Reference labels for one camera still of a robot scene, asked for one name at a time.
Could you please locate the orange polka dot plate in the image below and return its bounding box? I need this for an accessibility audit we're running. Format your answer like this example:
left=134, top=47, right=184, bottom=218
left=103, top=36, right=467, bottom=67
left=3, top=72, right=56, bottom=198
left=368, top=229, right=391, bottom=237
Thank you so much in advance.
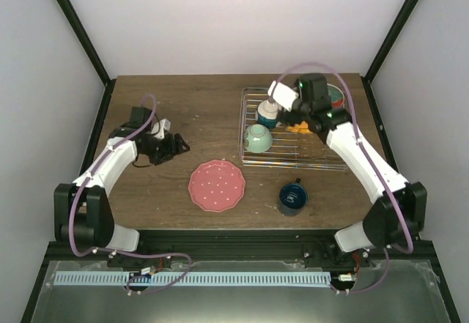
left=287, top=121, right=312, bottom=134

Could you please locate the white bowl with blue rim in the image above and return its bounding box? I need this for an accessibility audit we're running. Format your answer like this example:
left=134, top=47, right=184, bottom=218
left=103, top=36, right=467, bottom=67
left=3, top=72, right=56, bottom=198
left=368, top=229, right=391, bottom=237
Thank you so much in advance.
left=255, top=100, right=281, bottom=129

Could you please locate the red and teal plate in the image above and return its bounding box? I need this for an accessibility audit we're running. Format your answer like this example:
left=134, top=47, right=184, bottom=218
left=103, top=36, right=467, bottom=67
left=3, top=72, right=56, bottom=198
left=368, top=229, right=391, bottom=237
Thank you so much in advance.
left=327, top=83, right=345, bottom=108

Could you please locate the wire dish rack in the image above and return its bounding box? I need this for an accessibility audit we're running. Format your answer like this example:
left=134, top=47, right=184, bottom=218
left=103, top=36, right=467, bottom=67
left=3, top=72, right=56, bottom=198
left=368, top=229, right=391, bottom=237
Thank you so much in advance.
left=238, top=87, right=347, bottom=171

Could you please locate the pink polka dot plate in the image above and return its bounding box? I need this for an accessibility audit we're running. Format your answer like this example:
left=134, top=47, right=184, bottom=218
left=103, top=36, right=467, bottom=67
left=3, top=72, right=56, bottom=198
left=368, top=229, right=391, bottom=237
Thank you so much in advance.
left=188, top=160, right=245, bottom=212

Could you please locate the light green ceramic bowl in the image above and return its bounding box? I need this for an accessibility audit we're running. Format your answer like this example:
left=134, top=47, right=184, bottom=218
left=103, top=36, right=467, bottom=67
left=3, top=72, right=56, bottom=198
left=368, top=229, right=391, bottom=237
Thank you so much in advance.
left=243, top=124, right=273, bottom=154

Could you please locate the dark blue mug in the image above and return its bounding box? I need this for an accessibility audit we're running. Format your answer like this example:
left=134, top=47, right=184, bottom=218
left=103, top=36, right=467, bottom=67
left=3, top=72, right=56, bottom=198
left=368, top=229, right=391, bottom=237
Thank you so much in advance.
left=278, top=178, right=309, bottom=217

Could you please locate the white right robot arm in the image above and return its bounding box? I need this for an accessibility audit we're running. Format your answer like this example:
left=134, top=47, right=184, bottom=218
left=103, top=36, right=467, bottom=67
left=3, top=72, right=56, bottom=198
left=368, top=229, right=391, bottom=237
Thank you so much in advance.
left=268, top=73, right=427, bottom=267

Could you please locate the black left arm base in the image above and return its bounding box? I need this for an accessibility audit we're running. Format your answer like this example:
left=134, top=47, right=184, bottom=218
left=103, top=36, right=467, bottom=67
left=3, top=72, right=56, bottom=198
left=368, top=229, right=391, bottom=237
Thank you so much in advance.
left=108, top=251, right=172, bottom=270

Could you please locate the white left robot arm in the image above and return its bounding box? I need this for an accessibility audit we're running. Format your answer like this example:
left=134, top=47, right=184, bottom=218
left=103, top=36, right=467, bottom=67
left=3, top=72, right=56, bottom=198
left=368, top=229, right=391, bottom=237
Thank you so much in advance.
left=53, top=106, right=190, bottom=267

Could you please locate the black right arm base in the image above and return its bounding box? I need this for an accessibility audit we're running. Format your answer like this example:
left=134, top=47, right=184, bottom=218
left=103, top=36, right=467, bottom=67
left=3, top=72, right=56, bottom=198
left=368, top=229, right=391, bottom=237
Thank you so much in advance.
left=302, top=238, right=361, bottom=271

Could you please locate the light blue slotted strip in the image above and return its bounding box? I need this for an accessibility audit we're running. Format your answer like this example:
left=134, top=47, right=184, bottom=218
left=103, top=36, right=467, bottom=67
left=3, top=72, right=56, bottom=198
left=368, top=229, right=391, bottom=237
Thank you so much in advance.
left=53, top=271, right=331, bottom=288

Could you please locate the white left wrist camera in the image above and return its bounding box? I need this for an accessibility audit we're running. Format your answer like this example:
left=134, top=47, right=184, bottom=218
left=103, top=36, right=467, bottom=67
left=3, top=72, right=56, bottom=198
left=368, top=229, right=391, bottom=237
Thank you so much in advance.
left=151, top=118, right=171, bottom=140

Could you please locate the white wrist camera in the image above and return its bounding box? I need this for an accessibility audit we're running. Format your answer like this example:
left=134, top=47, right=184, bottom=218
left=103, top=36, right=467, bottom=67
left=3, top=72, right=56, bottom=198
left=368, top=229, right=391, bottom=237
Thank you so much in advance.
left=151, top=118, right=171, bottom=140
left=267, top=81, right=299, bottom=111

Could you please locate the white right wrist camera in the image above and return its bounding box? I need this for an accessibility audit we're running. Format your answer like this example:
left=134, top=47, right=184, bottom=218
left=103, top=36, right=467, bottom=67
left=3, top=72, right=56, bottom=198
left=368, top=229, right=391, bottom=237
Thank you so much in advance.
left=267, top=81, right=299, bottom=111

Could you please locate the black aluminium frame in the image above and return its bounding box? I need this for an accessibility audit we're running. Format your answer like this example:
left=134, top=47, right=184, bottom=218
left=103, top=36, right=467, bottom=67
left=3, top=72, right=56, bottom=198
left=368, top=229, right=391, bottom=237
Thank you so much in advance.
left=21, top=0, right=460, bottom=322

